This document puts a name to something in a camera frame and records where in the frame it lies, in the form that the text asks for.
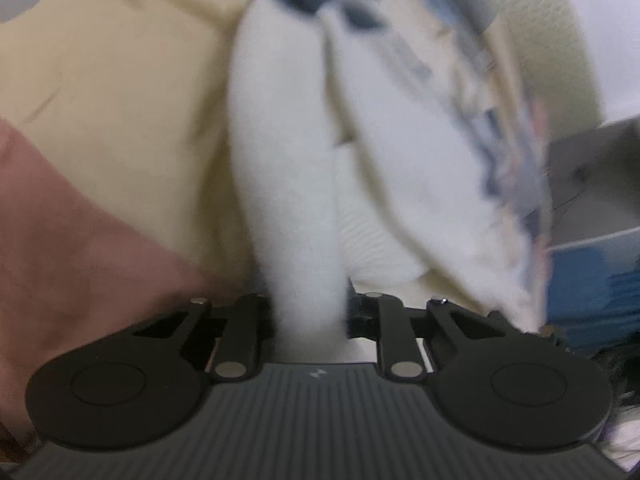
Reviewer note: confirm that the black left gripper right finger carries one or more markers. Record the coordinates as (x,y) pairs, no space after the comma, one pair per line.
(499,385)

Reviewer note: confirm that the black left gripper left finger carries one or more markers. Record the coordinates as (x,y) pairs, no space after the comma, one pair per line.
(140,384)

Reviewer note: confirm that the white fluffy fleece garment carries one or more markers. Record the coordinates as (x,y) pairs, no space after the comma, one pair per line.
(370,153)

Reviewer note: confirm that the blue storage box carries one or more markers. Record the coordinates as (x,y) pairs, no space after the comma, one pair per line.
(593,296)

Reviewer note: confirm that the patchwork checkered duvet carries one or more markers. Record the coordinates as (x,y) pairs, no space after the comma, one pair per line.
(118,197)

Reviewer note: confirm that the cream quilted headboard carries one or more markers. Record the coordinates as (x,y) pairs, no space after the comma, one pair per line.
(553,54)

